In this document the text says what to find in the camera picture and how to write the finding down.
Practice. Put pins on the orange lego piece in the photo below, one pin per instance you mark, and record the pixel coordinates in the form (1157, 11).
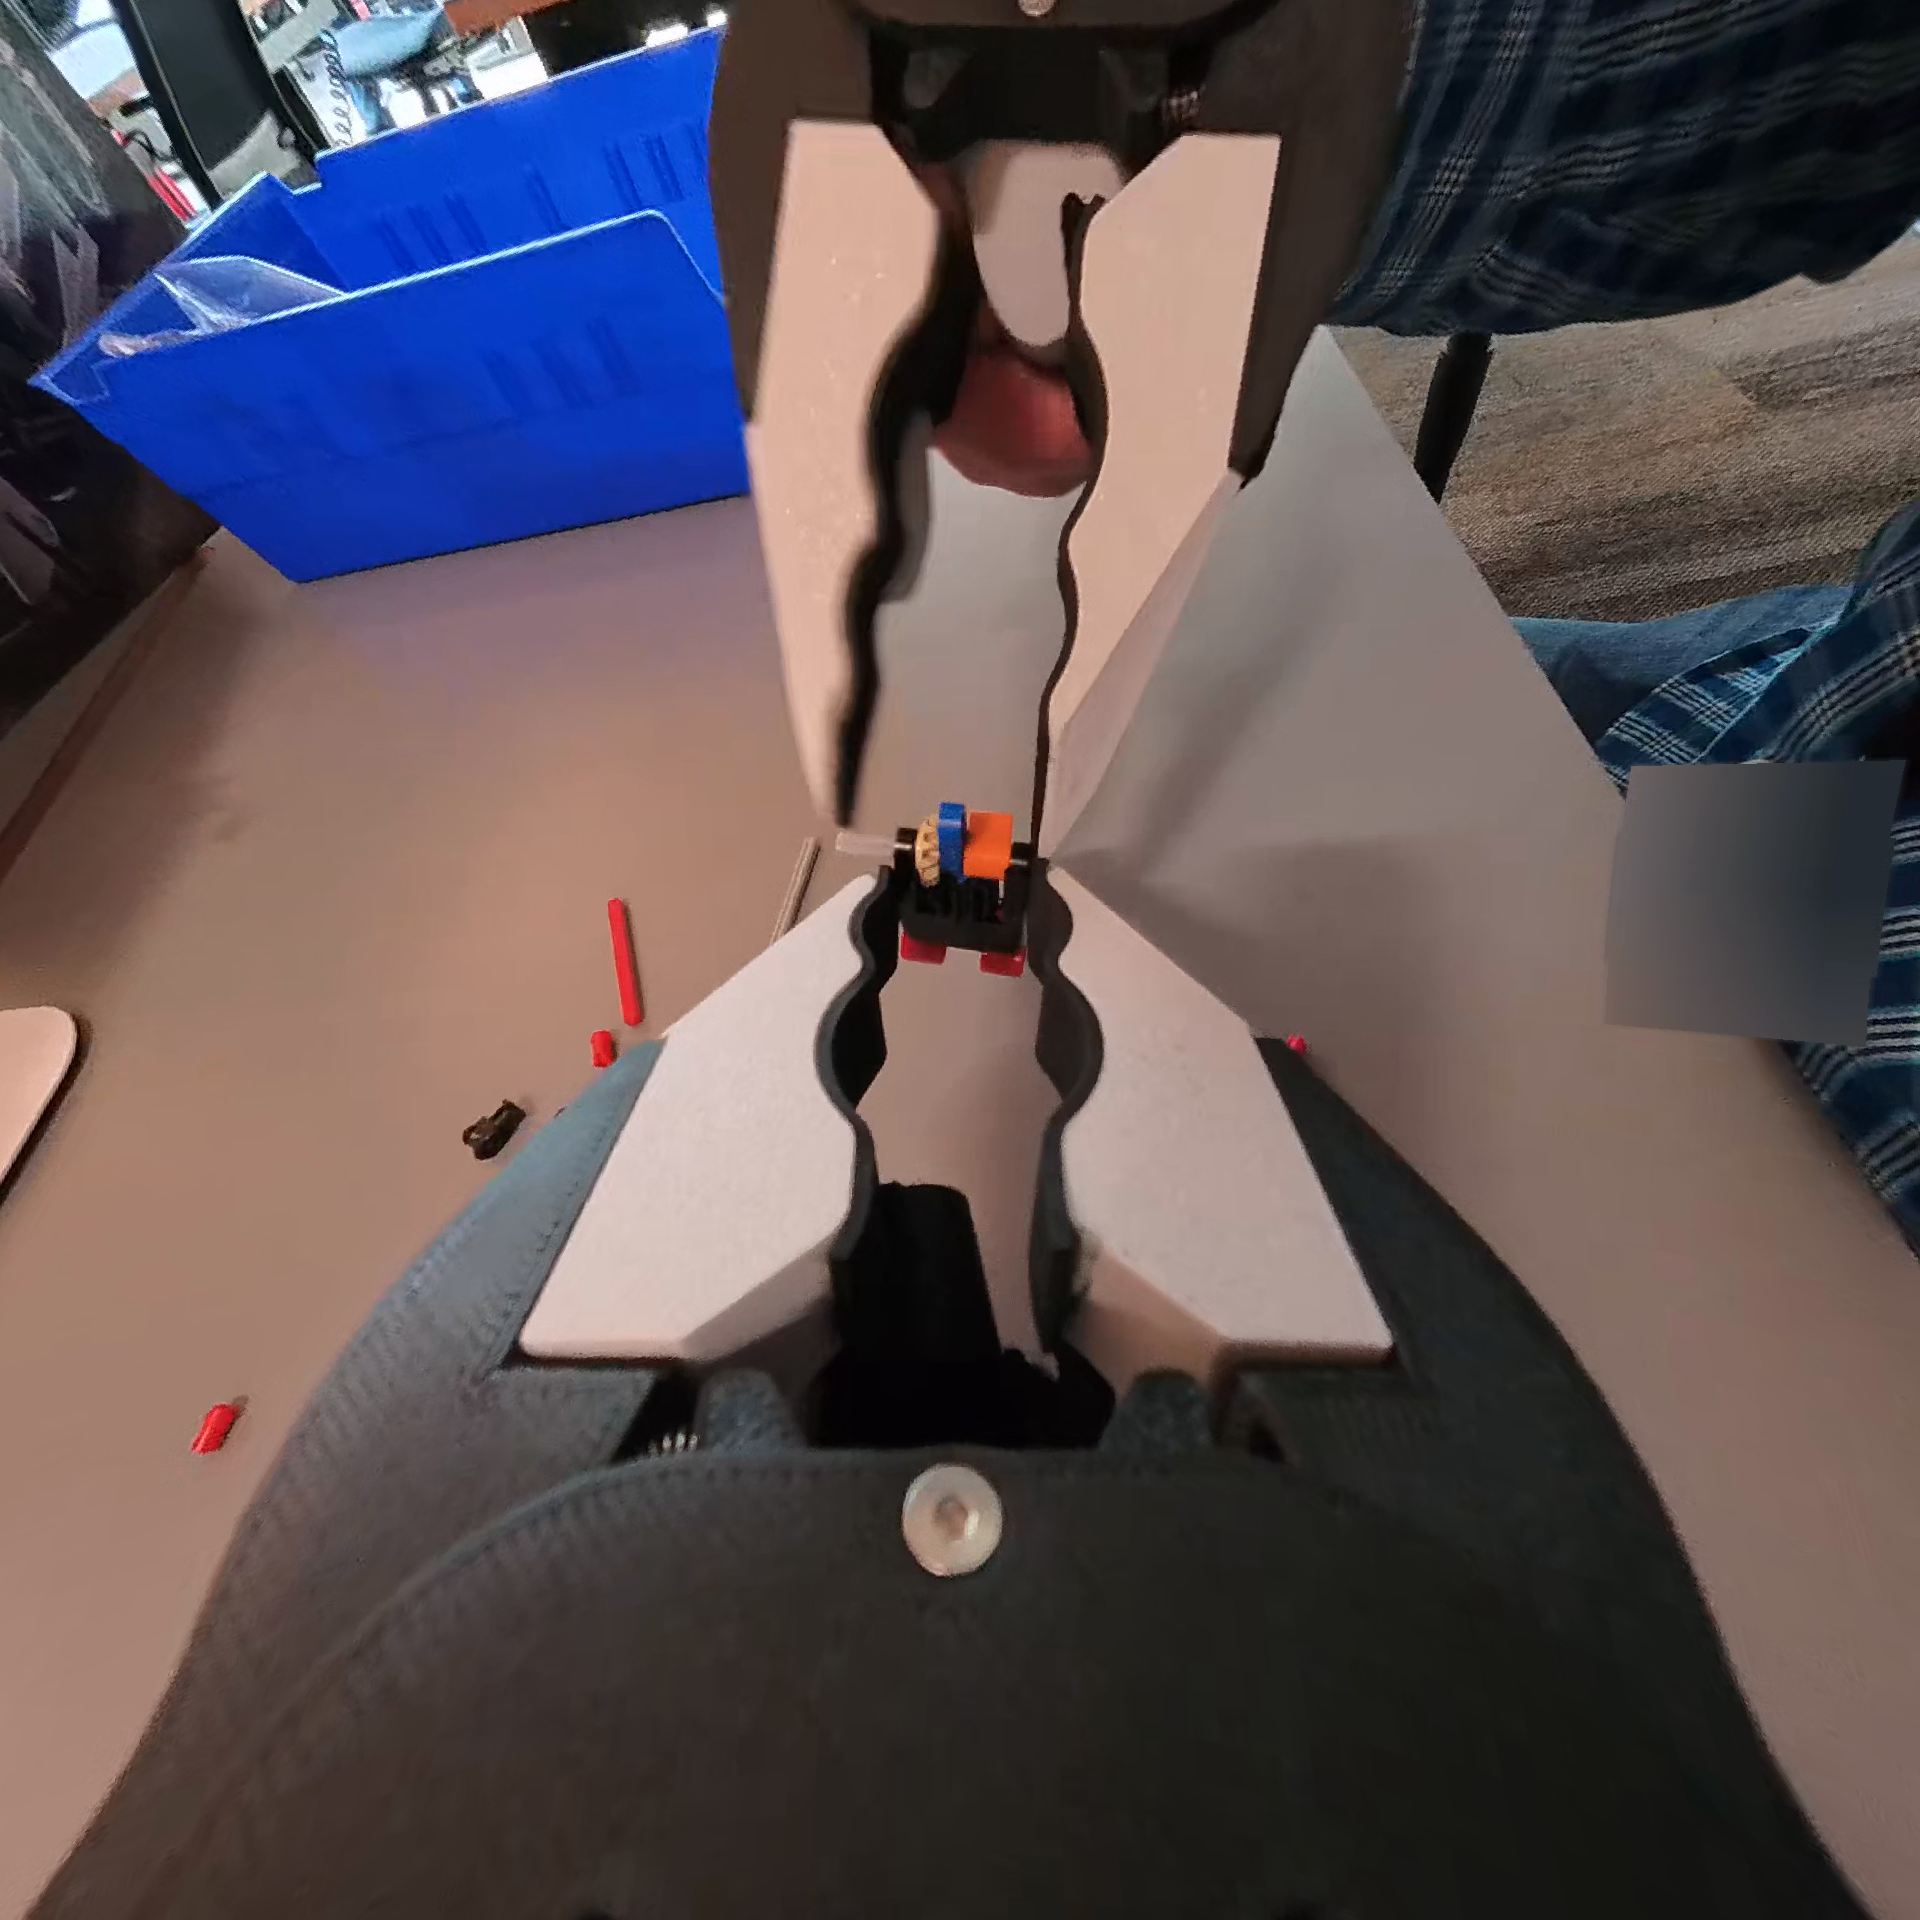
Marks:
(989, 842)

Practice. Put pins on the person's right hand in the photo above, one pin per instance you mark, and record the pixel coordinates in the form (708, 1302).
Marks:
(1021, 428)

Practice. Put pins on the person's right forearm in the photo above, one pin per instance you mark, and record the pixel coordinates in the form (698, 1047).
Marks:
(1621, 152)

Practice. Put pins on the black lego set box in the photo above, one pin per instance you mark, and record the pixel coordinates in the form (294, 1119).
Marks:
(77, 376)

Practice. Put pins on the blue plastic bin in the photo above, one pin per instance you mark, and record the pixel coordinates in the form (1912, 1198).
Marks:
(453, 419)

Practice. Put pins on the black table leg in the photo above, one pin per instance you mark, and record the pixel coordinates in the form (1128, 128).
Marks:
(1450, 419)

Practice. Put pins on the person's plaid shirt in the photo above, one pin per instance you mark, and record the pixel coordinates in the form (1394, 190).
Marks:
(1770, 707)

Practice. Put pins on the small black lego connector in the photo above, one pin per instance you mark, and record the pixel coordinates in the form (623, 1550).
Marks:
(490, 1131)

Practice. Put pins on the black lego gear assembly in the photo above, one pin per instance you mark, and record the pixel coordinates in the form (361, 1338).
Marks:
(940, 904)

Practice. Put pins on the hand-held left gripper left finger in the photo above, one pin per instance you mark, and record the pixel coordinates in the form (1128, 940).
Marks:
(708, 1186)

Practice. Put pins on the person's blue jeans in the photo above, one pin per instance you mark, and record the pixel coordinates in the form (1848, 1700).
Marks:
(1649, 643)

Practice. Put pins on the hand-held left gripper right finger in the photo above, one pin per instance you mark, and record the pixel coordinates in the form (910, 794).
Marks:
(1216, 1186)

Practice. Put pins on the long grey lego axle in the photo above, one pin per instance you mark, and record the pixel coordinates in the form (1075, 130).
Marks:
(802, 890)

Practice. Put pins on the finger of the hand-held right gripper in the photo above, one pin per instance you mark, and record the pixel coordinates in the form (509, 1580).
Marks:
(823, 376)
(1187, 331)

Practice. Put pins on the long red lego axle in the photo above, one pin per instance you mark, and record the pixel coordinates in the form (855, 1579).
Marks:
(623, 964)

